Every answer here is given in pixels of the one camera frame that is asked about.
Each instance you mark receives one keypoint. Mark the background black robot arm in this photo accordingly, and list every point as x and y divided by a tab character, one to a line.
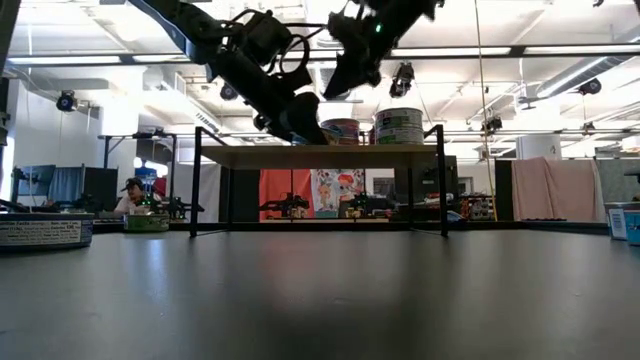
177	206
290	204

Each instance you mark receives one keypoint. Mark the black background table frame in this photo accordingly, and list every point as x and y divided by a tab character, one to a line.
174	170

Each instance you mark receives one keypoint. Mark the cluttered storage shelf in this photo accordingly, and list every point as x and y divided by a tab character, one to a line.
477	207

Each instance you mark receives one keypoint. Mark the floral printed poster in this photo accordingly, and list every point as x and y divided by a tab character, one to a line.
325	190

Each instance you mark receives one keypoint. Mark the orange hanging cloth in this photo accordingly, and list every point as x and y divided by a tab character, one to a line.
285	182

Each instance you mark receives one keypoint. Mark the black panel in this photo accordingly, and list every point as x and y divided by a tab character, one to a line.
100	185

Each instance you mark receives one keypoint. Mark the black overhead light bar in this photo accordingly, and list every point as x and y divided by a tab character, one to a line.
517	50

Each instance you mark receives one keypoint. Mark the grey partition panel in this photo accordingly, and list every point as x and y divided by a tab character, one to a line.
617	180

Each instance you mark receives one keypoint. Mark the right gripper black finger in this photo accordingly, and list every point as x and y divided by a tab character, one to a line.
355	75

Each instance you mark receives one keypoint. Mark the black partition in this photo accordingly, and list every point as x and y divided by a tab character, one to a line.
502	187

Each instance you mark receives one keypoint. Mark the small dark screen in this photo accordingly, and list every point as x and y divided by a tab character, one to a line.
383	186

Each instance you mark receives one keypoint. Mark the dark monitor screen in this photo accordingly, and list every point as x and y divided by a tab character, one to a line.
37	177

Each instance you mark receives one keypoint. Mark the black ceiling spotlight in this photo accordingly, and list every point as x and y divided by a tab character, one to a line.
402	80
590	86
66	101
492	124
228	95

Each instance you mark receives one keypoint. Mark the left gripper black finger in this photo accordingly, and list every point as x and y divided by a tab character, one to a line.
305	120
275	129

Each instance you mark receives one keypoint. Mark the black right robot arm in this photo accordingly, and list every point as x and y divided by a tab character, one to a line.
410	7

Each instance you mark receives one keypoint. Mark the wooden shelf with black legs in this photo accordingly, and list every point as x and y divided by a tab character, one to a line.
320	157

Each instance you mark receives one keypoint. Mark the black cabinet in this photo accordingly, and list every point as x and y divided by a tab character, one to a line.
425	180

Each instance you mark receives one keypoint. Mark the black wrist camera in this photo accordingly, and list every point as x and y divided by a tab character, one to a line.
267	30
342	30

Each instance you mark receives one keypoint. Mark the pink draped cloth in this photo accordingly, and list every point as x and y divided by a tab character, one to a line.
555	190

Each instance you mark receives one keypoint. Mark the blue curtain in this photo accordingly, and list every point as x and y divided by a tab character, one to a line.
65	187

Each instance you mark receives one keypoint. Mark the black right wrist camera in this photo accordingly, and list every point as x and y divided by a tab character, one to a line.
342	30

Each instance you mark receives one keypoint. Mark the dark tin white label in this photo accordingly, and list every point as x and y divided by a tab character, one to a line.
45	232

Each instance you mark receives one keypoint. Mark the tall blue red-striped can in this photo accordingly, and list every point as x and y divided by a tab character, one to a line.
350	127

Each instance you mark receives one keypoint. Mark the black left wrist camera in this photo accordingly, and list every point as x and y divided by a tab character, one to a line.
267	30

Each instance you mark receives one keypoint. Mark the red white round can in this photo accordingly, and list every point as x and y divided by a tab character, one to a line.
371	136

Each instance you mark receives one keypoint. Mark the white round column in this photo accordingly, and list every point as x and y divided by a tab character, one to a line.
539	147

